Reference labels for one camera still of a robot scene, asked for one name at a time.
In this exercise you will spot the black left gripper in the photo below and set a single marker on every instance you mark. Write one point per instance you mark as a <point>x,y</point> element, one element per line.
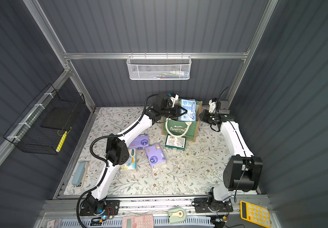
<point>174,111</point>

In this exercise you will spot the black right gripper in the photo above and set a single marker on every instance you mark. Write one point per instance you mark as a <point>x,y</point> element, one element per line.
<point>207,115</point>

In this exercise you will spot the light blue tissue pack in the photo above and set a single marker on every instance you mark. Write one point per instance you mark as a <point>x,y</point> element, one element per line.
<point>190,105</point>

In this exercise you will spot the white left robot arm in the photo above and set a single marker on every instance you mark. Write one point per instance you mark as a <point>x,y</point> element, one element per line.
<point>117,149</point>

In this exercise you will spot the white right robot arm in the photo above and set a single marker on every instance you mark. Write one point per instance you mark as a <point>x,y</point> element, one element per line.
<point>243,170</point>

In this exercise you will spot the green white box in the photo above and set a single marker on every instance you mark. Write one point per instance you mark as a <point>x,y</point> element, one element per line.
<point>176,143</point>

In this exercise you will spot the floral table mat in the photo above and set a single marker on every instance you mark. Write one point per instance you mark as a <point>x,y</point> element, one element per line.
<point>190,172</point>

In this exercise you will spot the cartoon printed tissue pack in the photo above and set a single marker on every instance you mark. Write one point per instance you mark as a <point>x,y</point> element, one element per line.
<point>130,165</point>

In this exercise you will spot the green tape dispenser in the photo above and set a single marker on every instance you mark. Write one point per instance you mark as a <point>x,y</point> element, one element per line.
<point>176,215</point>

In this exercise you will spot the yellow calculator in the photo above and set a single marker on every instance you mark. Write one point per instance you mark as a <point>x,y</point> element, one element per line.
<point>255,214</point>

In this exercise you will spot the pink calculator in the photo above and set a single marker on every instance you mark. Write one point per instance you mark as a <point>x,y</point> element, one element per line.
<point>143,221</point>

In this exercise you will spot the teal stapler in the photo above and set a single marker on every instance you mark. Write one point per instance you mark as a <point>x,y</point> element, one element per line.
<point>79,174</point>

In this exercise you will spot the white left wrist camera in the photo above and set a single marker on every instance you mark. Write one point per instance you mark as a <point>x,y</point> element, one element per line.
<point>173,97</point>

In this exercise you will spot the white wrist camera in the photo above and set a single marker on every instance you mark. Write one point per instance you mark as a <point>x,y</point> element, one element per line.
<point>173,97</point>
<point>213,105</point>

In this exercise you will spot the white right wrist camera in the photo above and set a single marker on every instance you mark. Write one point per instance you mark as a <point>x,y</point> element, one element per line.
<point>213,105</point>

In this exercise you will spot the purple toy camera rear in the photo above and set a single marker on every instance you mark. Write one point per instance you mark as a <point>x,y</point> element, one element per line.
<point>140,142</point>

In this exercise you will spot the purple toy camera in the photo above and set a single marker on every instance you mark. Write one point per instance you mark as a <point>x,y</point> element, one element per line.
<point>155,155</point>
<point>140,142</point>

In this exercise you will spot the white wire wall basket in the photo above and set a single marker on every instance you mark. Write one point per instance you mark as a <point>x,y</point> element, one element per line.
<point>159,68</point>

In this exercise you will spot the purple toy camera front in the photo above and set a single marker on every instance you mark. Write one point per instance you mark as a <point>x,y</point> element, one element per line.
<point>155,155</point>

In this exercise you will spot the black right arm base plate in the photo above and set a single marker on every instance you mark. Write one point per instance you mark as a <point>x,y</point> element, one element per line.
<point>205,205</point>

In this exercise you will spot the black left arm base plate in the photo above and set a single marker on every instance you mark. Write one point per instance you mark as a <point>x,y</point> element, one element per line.
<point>107,208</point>

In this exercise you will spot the black wire wall basket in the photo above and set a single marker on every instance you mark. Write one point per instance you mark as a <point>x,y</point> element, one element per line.
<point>45,128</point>

